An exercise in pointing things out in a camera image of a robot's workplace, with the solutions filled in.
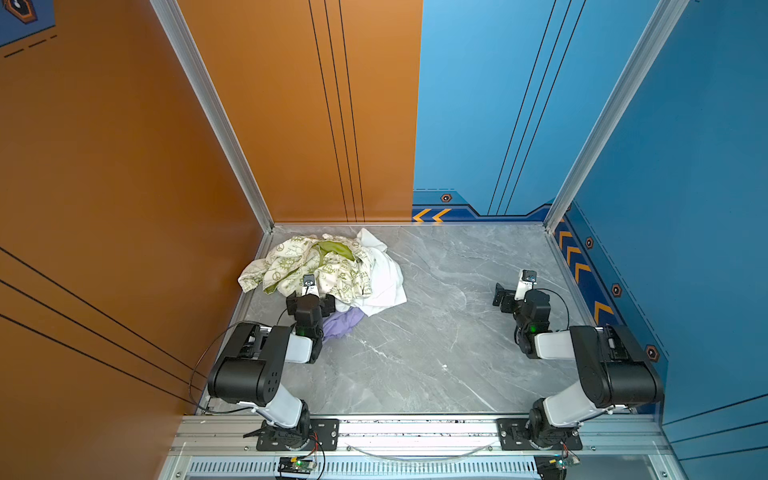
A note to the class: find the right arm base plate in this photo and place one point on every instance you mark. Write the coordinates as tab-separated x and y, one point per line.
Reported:
518	434

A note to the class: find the purple cloth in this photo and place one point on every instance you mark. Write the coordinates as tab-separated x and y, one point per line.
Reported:
340	324

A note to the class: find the right circuit board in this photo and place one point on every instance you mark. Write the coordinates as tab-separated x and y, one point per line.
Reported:
555	467

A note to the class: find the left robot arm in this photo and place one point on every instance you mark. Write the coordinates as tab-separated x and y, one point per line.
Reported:
248	373

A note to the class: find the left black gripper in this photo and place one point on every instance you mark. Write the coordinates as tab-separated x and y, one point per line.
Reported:
309	301

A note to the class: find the aluminium front rail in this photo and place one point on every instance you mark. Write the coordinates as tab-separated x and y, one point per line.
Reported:
431	446

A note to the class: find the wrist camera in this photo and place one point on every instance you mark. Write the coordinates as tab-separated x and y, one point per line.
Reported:
526	282
309	285

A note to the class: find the green patterned cream cloth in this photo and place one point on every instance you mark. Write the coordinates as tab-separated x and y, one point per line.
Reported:
342	267

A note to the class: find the white cloth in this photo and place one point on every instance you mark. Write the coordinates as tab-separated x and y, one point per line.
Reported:
387	281

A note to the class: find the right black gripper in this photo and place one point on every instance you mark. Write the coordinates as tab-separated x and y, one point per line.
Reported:
511	298

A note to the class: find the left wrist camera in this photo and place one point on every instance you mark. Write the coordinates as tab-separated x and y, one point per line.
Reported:
309	285

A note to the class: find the left green circuit board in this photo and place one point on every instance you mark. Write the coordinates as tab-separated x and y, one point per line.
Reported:
295	467

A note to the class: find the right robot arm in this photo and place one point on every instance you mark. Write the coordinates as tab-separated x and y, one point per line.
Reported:
613	372

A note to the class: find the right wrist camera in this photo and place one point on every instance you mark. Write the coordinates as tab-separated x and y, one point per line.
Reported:
526	282

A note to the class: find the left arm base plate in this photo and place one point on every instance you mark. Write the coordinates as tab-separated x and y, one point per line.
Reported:
308	434

